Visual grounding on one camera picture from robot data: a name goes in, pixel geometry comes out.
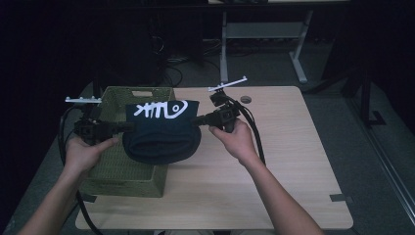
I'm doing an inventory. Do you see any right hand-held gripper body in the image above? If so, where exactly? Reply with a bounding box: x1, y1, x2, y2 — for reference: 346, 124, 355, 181
207, 75, 248, 133

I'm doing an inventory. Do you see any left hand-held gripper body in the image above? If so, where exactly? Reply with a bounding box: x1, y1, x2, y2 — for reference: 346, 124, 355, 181
65, 96, 113, 146

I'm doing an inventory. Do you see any dark navy garment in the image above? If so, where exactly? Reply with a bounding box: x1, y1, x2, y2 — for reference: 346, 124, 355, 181
121, 99, 203, 165

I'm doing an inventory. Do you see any green woven basket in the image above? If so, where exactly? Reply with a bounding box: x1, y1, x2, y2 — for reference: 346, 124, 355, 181
79, 85, 177, 199

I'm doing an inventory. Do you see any person's left hand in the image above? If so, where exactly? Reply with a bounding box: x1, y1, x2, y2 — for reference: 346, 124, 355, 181
65, 136, 120, 177

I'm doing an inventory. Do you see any person's right hand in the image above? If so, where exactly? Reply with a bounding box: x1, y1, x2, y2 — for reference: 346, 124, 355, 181
208, 117, 260, 165

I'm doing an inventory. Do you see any grey tape strip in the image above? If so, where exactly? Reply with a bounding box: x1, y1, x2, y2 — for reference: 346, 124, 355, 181
329, 193, 354, 203

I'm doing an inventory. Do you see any black stand with base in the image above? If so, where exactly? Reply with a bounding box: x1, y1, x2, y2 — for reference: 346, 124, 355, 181
358, 70, 387, 127

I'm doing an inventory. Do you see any left hand-held gripper black cable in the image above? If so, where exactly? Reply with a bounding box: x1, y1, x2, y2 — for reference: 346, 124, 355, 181
58, 106, 106, 235

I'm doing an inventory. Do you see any hand-held gripper black cable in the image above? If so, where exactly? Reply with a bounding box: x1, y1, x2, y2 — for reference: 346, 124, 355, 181
58, 106, 106, 235
228, 96, 267, 165

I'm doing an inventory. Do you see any right hand-held gripper black cable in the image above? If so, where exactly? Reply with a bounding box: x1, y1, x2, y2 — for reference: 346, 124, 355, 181
228, 96, 267, 165

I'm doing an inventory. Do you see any tangle of floor cables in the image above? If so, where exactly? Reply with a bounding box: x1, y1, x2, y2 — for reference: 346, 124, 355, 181
153, 33, 223, 87

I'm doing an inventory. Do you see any metal floor rail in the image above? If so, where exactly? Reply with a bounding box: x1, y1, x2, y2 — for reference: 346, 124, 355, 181
346, 97, 415, 226

